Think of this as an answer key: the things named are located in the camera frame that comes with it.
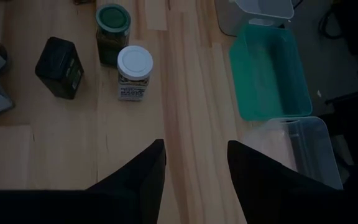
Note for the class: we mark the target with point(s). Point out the dark green spice tin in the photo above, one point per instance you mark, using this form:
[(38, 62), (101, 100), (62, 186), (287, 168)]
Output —
[(57, 65)]

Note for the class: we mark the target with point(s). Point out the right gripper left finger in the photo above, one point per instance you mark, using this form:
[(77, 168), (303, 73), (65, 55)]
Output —
[(141, 186)]

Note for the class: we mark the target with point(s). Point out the white plastic bin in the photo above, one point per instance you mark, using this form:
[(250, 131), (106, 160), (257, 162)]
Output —
[(225, 15)]

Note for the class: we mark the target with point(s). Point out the white-lid seasoning jar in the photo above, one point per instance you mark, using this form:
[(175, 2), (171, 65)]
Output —
[(135, 62)]

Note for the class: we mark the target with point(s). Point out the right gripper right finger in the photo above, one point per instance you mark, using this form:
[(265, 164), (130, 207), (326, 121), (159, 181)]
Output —
[(275, 193)]

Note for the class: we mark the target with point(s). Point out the teal plastic bin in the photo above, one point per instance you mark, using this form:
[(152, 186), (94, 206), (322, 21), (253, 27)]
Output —
[(269, 77)]

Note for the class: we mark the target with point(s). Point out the clear plastic bin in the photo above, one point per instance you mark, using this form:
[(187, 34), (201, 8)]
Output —
[(315, 149)]

